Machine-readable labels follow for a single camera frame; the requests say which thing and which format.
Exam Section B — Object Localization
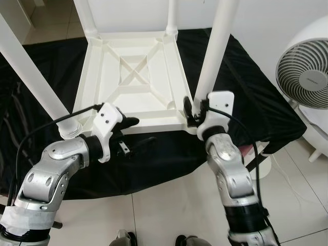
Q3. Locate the black tablecloth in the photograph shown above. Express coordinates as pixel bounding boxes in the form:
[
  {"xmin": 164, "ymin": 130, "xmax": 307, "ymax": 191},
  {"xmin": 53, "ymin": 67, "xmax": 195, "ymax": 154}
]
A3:
[{"xmin": 0, "ymin": 28, "xmax": 307, "ymax": 199}]

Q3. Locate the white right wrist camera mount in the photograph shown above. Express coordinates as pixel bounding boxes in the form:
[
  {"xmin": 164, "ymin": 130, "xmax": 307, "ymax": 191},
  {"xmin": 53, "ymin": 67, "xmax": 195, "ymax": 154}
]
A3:
[{"xmin": 197, "ymin": 91, "xmax": 235, "ymax": 139}]

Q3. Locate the white domed litter box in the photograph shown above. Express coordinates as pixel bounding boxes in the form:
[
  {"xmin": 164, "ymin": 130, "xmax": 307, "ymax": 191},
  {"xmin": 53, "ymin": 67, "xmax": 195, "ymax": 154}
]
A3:
[{"xmin": 302, "ymin": 107, "xmax": 328, "ymax": 162}]

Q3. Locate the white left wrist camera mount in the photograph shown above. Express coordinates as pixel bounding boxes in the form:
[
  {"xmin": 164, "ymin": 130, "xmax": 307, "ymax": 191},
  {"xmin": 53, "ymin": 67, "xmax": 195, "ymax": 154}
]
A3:
[{"xmin": 90, "ymin": 102, "xmax": 125, "ymax": 163}]

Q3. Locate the white pedestal fan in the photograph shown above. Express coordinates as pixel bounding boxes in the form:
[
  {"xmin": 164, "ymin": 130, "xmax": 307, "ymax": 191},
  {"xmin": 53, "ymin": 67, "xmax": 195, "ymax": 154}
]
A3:
[{"xmin": 246, "ymin": 15, "xmax": 328, "ymax": 177}]

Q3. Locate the grey robot foot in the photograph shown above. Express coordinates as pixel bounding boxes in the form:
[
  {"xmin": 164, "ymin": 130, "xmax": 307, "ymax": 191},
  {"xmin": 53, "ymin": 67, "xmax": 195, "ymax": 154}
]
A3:
[
  {"xmin": 176, "ymin": 235, "xmax": 206, "ymax": 246},
  {"xmin": 109, "ymin": 230, "xmax": 138, "ymax": 246}
]

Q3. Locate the white plastic tabletop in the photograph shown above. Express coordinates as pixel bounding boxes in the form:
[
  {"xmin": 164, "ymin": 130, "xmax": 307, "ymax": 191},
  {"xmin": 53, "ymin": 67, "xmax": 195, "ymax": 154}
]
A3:
[{"xmin": 72, "ymin": 31, "xmax": 198, "ymax": 135}]

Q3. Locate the grey robot left foot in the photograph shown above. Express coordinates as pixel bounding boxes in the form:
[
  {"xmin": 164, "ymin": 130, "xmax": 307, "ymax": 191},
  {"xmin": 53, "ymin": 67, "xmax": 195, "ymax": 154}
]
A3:
[{"xmin": 109, "ymin": 230, "xmax": 138, "ymax": 246}]

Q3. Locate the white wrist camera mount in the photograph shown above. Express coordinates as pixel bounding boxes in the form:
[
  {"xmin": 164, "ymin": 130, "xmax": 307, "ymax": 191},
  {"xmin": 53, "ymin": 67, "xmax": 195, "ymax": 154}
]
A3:
[
  {"xmin": 197, "ymin": 91, "xmax": 235, "ymax": 139},
  {"xmin": 90, "ymin": 102, "xmax": 125, "ymax": 163}
]

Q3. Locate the grey robot right foot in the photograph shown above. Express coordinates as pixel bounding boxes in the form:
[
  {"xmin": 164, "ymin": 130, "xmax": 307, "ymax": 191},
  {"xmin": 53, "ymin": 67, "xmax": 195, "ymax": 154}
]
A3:
[{"xmin": 176, "ymin": 235, "xmax": 206, "ymax": 246}]

